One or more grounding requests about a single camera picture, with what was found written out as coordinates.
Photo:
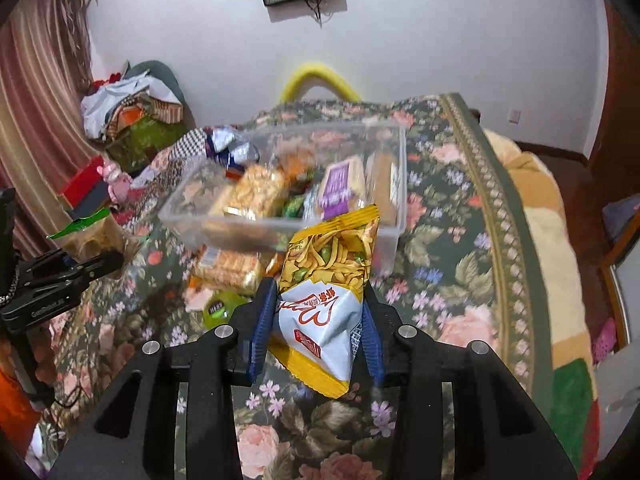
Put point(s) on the white blue snack bag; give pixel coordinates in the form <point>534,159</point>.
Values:
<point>229,149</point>

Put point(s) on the wall power socket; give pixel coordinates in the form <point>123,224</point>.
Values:
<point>514,116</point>

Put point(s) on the green jelly cup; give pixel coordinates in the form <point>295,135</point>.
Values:
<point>219,310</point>

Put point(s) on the square cracker pack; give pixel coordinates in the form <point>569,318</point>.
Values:
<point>260,193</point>

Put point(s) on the yellow noodle snack bag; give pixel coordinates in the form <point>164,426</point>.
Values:
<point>321,299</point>

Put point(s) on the pink plush toy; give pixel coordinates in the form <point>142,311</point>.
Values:
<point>117,180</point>

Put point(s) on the patchwork checkered quilt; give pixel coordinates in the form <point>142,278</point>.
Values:
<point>187,149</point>

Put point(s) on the striped red curtain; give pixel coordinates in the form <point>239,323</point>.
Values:
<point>45,72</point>

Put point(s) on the green topped nut bag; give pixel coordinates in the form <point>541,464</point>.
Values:
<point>94,239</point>

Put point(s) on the green pea snack bag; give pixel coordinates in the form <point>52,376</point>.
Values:
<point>294,207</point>

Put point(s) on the red box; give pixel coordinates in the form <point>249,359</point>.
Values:
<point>81,184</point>

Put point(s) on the round biscuit roll pack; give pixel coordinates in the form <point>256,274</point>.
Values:
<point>382,176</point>

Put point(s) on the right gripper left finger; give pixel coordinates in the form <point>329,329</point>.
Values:
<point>252,323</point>

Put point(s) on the clear plastic storage box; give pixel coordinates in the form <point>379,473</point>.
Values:
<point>193,212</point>

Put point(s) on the orange cracker pack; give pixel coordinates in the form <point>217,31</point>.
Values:
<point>224,269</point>

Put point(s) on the beige yellow blanket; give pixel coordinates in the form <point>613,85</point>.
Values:
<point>575,410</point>

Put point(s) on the purple label biscuit pack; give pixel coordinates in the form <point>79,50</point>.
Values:
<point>342,189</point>

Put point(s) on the pile of clothes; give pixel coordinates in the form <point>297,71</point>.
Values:
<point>133,118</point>

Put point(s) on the yellow curved foam tube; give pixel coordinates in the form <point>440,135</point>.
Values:
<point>317,74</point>

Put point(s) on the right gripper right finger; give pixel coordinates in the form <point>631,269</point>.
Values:
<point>381,350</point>

